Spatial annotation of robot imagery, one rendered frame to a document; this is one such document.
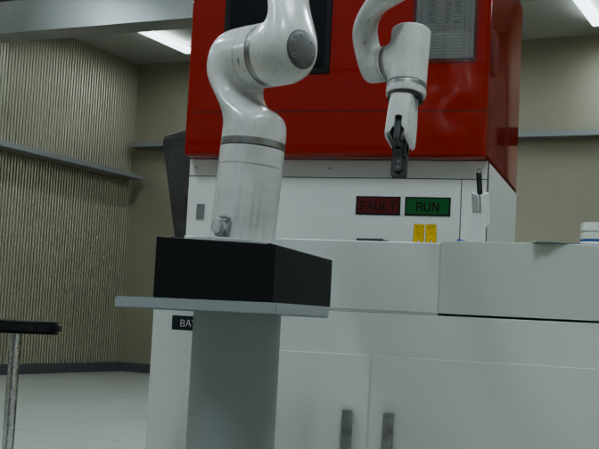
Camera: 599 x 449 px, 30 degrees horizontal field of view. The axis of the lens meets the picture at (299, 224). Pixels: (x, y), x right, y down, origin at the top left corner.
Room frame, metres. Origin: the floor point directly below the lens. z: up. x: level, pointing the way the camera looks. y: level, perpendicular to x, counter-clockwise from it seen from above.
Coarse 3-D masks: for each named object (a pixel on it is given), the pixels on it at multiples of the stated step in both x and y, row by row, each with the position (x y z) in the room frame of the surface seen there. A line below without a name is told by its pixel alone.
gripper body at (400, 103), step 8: (392, 96) 2.27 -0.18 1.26; (400, 96) 2.27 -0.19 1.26; (408, 96) 2.27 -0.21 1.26; (416, 96) 2.28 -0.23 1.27; (392, 104) 2.27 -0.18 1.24; (400, 104) 2.26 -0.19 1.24; (408, 104) 2.26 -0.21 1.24; (416, 104) 2.30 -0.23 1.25; (392, 112) 2.26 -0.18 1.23; (400, 112) 2.26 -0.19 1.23; (408, 112) 2.25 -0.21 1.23; (416, 112) 2.31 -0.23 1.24; (392, 120) 2.25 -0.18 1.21; (408, 120) 2.25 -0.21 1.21; (416, 120) 2.31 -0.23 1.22; (392, 128) 2.30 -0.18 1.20; (408, 128) 2.25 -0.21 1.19; (416, 128) 2.33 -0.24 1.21; (392, 136) 2.30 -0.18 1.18; (400, 136) 2.27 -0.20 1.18; (408, 136) 2.26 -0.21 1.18; (408, 144) 2.29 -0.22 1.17
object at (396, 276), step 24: (288, 240) 2.30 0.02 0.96; (312, 240) 2.29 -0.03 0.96; (336, 240) 2.27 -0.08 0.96; (336, 264) 2.27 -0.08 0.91; (360, 264) 2.26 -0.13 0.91; (384, 264) 2.24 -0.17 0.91; (408, 264) 2.23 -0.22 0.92; (432, 264) 2.21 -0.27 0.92; (336, 288) 2.27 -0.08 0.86; (360, 288) 2.26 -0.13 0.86; (384, 288) 2.24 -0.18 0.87; (408, 288) 2.23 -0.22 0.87; (432, 288) 2.21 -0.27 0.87; (432, 312) 2.21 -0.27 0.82
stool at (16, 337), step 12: (0, 324) 4.58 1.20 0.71; (12, 324) 4.58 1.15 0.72; (24, 324) 4.60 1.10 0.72; (36, 324) 4.63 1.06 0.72; (48, 324) 4.68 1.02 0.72; (12, 336) 4.74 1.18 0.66; (12, 348) 4.74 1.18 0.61; (12, 360) 4.74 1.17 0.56; (12, 372) 4.74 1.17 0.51; (12, 384) 4.74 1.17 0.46; (12, 396) 4.74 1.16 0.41; (12, 408) 4.74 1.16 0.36; (12, 420) 4.75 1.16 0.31; (12, 432) 4.75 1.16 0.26; (12, 444) 4.75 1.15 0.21
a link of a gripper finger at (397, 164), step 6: (402, 144) 2.26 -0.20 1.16; (396, 150) 2.27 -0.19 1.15; (402, 150) 2.27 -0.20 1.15; (396, 156) 2.27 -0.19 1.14; (402, 156) 2.27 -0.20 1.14; (396, 162) 2.27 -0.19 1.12; (402, 162) 2.27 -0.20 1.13; (390, 168) 2.28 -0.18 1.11; (396, 168) 2.27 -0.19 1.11; (402, 168) 2.27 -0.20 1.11; (390, 174) 2.28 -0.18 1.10; (396, 174) 2.27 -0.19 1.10; (402, 174) 2.27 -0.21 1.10
